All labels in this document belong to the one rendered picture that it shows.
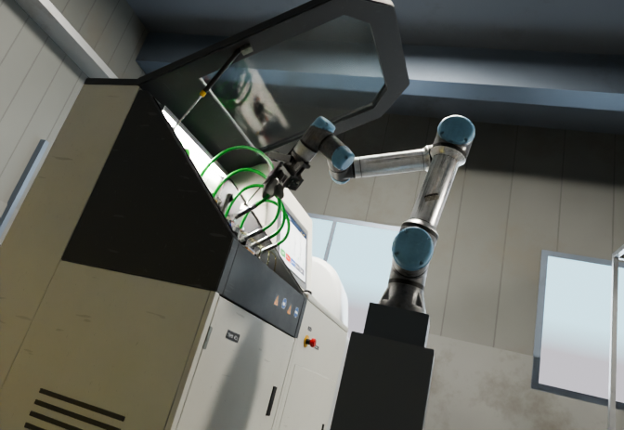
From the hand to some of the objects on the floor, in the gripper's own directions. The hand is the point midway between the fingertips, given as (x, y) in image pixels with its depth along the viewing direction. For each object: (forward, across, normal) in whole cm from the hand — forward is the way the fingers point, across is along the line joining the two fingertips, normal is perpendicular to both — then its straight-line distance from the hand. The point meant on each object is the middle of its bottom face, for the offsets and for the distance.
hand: (266, 194), depth 182 cm
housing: (+138, -13, -33) cm, 142 cm away
